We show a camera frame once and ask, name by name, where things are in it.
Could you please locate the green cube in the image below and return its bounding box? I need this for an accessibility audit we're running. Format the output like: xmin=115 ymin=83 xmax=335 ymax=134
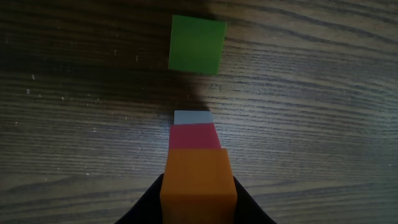
xmin=168 ymin=14 xmax=228 ymax=75

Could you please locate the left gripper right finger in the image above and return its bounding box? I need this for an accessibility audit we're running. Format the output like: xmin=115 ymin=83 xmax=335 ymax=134
xmin=233 ymin=176 xmax=277 ymax=224

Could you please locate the orange cube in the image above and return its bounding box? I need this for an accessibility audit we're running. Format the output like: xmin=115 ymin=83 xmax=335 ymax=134
xmin=159 ymin=147 xmax=238 ymax=224

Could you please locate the red cube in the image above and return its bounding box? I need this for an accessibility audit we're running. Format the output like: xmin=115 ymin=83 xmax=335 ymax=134
xmin=169 ymin=123 xmax=222 ymax=150

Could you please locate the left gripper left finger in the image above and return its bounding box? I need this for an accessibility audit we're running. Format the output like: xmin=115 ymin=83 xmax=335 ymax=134
xmin=113 ymin=173 xmax=165 ymax=224

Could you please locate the white cube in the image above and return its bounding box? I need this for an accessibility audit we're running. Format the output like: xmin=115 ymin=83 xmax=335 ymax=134
xmin=173 ymin=110 xmax=215 ymax=126

